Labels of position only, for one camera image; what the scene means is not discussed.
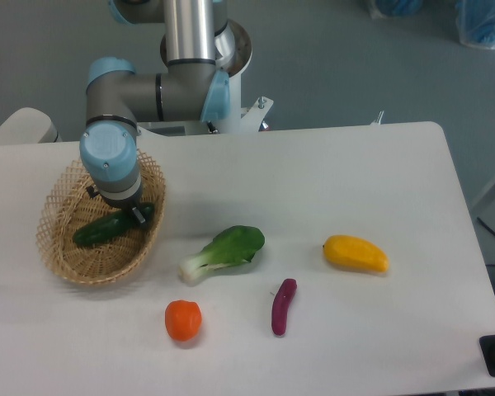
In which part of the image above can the woven wicker basket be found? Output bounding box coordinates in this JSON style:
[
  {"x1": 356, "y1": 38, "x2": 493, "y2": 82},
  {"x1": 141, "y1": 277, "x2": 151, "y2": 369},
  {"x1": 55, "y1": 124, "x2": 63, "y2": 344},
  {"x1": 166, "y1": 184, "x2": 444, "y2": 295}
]
[{"x1": 36, "y1": 150, "x2": 166, "y2": 285}]

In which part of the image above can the blue plastic bag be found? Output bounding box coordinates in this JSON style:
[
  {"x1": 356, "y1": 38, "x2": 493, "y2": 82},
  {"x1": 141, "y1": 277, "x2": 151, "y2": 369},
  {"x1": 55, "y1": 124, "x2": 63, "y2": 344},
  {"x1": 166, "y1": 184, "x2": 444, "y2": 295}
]
[
  {"x1": 455, "y1": 0, "x2": 495, "y2": 50},
  {"x1": 365, "y1": 0, "x2": 423, "y2": 19}
]

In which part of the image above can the green bok choy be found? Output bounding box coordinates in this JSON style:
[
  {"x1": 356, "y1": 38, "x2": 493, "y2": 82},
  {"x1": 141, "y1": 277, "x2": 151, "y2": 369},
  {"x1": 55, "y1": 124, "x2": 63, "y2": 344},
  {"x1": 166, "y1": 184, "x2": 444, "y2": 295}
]
[{"x1": 178, "y1": 225, "x2": 266, "y2": 285}]

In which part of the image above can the white chair back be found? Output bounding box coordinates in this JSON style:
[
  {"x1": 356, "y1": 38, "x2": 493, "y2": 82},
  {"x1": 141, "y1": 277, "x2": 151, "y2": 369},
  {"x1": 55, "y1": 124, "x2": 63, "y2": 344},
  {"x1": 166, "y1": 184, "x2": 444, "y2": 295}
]
[{"x1": 0, "y1": 107, "x2": 63, "y2": 146}]

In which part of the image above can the green cucumber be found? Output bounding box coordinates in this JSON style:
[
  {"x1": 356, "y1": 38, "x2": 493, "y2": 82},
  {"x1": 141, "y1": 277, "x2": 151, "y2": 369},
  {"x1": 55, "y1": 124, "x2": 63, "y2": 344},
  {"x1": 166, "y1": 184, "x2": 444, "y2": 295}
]
[{"x1": 72, "y1": 210, "x2": 140, "y2": 248}]

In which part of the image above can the yellow mango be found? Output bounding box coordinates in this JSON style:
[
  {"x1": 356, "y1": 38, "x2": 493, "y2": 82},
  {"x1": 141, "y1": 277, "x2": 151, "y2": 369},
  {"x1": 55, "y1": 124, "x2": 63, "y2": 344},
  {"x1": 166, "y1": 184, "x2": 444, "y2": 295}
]
[{"x1": 323, "y1": 235, "x2": 389, "y2": 273}]

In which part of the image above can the purple sweet potato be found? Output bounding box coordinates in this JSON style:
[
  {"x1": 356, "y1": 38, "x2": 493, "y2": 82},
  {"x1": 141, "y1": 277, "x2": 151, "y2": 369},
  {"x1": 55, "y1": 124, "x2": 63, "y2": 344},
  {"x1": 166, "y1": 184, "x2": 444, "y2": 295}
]
[{"x1": 271, "y1": 278, "x2": 298, "y2": 337}]

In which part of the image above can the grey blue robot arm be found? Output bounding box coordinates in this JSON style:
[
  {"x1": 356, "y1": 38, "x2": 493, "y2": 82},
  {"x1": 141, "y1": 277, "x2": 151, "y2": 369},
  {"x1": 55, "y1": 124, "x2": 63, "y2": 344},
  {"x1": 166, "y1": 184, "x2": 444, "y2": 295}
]
[{"x1": 79, "y1": 1, "x2": 230, "y2": 227}]

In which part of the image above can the orange bell pepper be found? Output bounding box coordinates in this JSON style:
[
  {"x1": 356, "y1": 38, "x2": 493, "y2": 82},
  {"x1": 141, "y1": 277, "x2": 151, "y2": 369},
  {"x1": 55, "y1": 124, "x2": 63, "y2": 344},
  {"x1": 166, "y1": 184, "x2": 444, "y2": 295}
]
[{"x1": 164, "y1": 299, "x2": 202, "y2": 342}]

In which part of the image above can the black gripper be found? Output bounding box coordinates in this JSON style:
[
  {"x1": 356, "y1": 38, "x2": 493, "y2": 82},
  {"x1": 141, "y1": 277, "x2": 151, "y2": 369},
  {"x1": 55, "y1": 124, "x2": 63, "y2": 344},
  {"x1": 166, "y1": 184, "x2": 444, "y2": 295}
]
[{"x1": 86, "y1": 186, "x2": 146, "y2": 226}]

